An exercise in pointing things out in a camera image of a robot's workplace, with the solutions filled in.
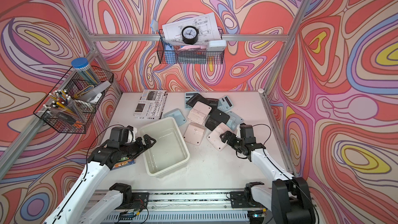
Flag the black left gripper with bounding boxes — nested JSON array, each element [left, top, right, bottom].
[[119, 133, 156, 159]]

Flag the black calculator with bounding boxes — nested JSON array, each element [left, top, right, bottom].
[[205, 109, 230, 131], [186, 93, 219, 108]]

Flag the colourful treehouse book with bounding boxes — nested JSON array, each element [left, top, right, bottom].
[[112, 157, 135, 170]]

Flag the teal calculator with display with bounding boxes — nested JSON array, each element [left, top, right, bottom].
[[217, 95, 234, 113]]

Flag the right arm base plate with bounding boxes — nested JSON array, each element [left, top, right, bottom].
[[228, 190, 272, 209]]

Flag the black wire side basket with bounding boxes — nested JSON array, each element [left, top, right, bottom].
[[33, 69, 110, 134]]

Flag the blue lid pencil jar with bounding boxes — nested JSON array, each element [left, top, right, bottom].
[[71, 58, 101, 86]]

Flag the black wire back basket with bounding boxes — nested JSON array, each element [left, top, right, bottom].
[[157, 28, 225, 65]]

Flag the teal calculator at back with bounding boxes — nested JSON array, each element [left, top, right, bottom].
[[184, 91, 199, 110]]

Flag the black round clock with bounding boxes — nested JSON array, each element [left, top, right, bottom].
[[181, 26, 199, 45]]

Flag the cream plastic storage box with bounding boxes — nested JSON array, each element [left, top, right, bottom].
[[138, 117, 190, 177]]

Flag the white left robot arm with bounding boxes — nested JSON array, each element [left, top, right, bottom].
[[44, 125, 157, 224]]

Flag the white box in side basket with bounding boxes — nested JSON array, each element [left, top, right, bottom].
[[77, 81, 111, 103]]

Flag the white paper drawing sheet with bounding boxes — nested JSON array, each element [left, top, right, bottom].
[[162, 13, 221, 46]]

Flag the light blue calculator face down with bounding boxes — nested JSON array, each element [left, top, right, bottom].
[[162, 108, 187, 127]]

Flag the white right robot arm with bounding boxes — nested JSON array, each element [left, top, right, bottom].
[[220, 123, 320, 224]]

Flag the blue calculator under pile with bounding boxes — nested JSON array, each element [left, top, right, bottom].
[[226, 111, 244, 131]]

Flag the pink calculator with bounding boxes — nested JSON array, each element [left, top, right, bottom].
[[183, 122, 206, 146], [206, 122, 233, 151], [188, 102, 212, 124]]

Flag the clear cup of pens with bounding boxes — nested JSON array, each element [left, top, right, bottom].
[[43, 90, 87, 127]]

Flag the design weekly magazine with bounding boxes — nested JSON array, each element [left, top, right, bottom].
[[133, 89, 167, 120]]

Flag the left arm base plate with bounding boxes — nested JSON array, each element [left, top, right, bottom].
[[116, 192, 149, 210]]

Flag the white device in basket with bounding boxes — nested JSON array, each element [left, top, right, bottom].
[[206, 40, 227, 52]]

